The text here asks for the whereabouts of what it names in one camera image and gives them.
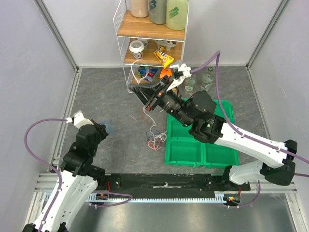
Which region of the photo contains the light blue cable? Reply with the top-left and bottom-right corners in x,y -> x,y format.
98,118 -> 116,136

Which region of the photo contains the white cable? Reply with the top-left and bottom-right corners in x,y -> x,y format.
128,59 -> 168,152

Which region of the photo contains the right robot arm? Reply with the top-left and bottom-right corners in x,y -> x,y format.
128,77 -> 297,190

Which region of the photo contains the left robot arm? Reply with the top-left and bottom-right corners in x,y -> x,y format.
23,120 -> 108,232

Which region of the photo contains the orange sponge package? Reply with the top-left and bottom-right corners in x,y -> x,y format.
158,67 -> 181,96

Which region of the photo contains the yellow candy bag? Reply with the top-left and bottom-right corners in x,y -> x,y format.
153,46 -> 174,69

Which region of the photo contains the left glass bottle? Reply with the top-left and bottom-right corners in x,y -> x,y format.
183,74 -> 196,94

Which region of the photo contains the glass bottle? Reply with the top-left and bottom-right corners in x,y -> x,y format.
183,74 -> 196,94
201,67 -> 215,91

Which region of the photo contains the white yogurt cup pack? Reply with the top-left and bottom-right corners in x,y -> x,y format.
155,40 -> 178,51

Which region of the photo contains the right glass bottle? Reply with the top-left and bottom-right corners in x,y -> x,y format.
201,67 -> 215,91

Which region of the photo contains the white paper coffee cup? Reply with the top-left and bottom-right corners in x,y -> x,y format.
129,40 -> 145,59

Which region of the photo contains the green compartment bin tray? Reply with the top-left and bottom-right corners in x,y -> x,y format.
165,115 -> 239,168

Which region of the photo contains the light green bottle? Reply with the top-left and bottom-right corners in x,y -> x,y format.
166,0 -> 189,31

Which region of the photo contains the grey green bottle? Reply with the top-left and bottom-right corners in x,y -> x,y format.
149,0 -> 167,25

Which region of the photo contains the beige bottle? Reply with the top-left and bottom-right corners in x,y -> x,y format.
129,0 -> 149,18

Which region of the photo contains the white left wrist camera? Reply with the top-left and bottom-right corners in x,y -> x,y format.
66,111 -> 94,129

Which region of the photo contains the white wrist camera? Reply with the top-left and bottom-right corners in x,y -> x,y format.
66,111 -> 94,129
167,60 -> 192,91

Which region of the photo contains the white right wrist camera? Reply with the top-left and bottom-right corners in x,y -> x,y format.
167,60 -> 192,91

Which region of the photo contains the white wire wooden shelf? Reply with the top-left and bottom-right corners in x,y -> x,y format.
113,0 -> 187,85

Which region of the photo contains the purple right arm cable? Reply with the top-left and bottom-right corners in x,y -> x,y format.
190,50 -> 309,209

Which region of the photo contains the white slotted cable duct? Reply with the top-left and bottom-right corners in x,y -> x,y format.
86,191 -> 226,204

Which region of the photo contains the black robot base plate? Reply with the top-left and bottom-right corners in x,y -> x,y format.
97,174 -> 251,191

